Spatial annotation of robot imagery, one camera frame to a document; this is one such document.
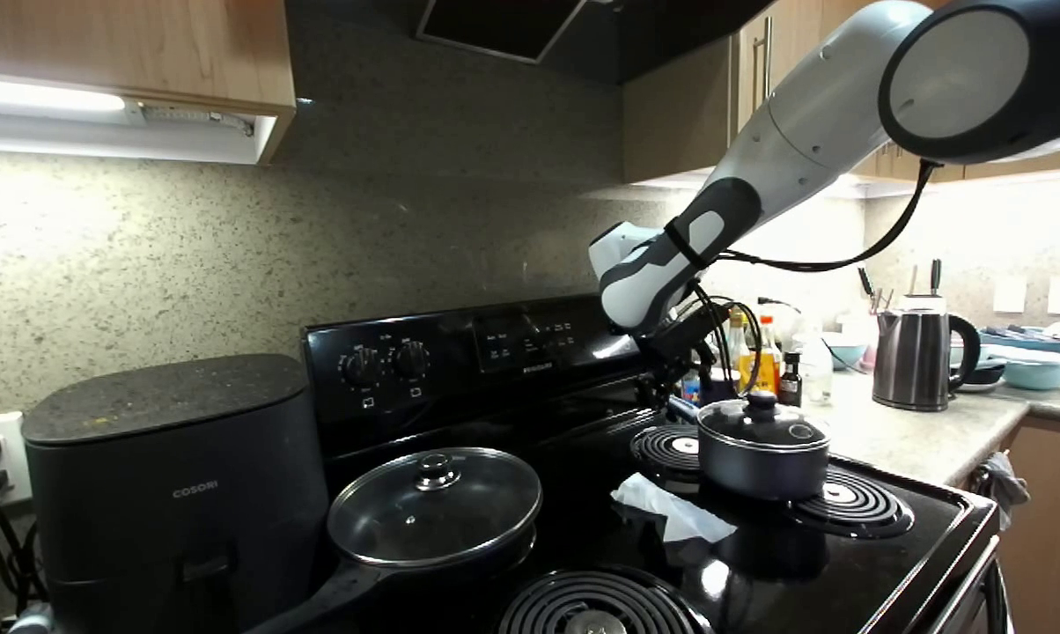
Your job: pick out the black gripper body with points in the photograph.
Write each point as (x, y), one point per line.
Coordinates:
(706, 336)

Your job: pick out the glass pot lid black knob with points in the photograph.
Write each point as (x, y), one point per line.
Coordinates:
(760, 425)

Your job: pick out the black cooking pot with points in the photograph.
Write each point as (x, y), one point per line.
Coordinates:
(760, 461)

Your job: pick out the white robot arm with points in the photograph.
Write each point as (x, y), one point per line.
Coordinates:
(812, 129)

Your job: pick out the black electric stove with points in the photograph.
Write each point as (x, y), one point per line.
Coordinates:
(529, 373)

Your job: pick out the small dark bottle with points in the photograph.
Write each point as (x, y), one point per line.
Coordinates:
(791, 380)

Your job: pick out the clear bottle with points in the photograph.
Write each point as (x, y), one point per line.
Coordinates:
(818, 370)

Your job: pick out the white paper napkin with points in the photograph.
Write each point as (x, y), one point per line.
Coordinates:
(671, 512)

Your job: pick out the stainless electric kettle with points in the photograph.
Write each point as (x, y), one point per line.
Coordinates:
(921, 356)

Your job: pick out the wooden upper cabinet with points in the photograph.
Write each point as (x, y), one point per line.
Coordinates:
(681, 109)
(128, 47)

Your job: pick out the wooden cabinet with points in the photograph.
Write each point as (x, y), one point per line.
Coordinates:
(681, 109)
(128, 47)
(1049, 528)

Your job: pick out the grey dish cloth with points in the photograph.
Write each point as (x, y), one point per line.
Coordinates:
(1006, 479)

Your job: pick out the teal bowl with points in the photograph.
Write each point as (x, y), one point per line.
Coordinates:
(1040, 370)

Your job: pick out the glass frying pan lid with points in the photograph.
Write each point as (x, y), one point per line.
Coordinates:
(433, 505)

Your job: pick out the wooden lower cabinet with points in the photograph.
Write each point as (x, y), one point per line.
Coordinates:
(1049, 528)

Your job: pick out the black frying pan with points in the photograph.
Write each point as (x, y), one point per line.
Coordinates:
(433, 558)

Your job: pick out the black range hood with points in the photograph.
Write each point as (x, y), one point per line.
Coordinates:
(515, 28)

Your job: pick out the black air fryer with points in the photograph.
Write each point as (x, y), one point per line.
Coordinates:
(178, 494)

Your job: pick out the under-cabinet light strip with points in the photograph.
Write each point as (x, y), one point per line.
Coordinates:
(45, 99)

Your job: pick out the white power outlet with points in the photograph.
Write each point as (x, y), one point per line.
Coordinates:
(4, 443)

